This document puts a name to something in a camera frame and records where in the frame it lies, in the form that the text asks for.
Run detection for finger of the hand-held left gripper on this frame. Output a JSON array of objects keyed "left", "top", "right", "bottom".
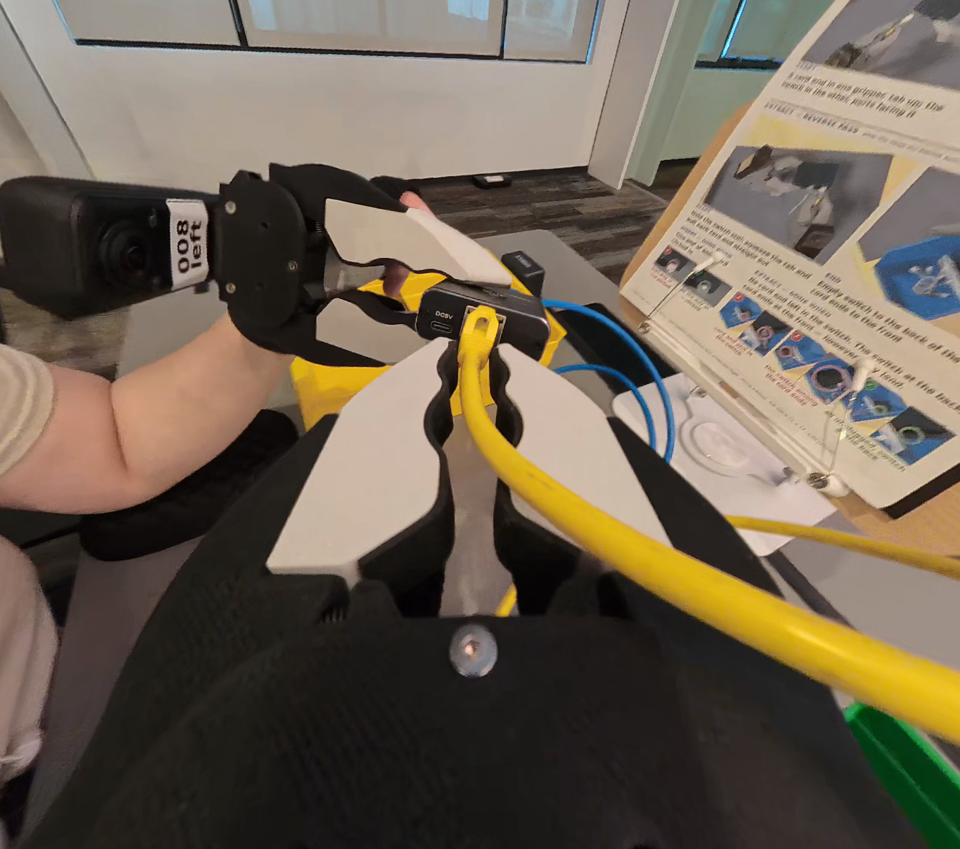
[
  {"left": 322, "top": 198, "right": 513, "bottom": 299},
  {"left": 311, "top": 290, "right": 423, "bottom": 370}
]

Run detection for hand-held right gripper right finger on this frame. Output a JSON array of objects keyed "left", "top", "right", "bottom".
[{"left": 491, "top": 342, "right": 672, "bottom": 569}]

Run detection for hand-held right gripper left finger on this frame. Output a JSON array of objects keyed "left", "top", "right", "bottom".
[{"left": 266, "top": 337, "right": 460, "bottom": 579}]

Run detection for black network switch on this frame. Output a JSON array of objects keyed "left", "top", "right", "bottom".
[{"left": 414, "top": 285, "right": 552, "bottom": 361}]

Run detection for yellow plastic bin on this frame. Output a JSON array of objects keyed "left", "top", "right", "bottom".
[{"left": 288, "top": 249, "right": 567, "bottom": 434}]

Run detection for blue ethernet cable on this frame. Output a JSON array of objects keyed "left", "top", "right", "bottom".
[{"left": 540, "top": 297, "right": 676, "bottom": 466}]

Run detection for yellow ethernet cable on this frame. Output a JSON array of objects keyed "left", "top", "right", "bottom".
[{"left": 457, "top": 305, "right": 960, "bottom": 745}]

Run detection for green plastic bin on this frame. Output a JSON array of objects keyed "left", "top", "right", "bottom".
[{"left": 843, "top": 702, "right": 960, "bottom": 849}]

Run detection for person's left forearm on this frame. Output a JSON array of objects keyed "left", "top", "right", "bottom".
[{"left": 0, "top": 309, "right": 301, "bottom": 516}]

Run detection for white stand base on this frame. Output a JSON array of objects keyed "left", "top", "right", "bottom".
[{"left": 611, "top": 372, "right": 837, "bottom": 558}]

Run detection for black power adapter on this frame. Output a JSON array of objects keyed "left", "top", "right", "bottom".
[{"left": 500, "top": 250, "right": 547, "bottom": 295}]

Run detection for black chair armrest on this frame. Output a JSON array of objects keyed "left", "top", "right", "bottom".
[{"left": 78, "top": 408, "right": 301, "bottom": 563}]

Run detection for printed instruction sheet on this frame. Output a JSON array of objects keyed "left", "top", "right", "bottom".
[{"left": 622, "top": 0, "right": 960, "bottom": 509}]

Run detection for instruction sheet on stand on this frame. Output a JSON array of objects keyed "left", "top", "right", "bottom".
[{"left": 618, "top": 0, "right": 960, "bottom": 558}]

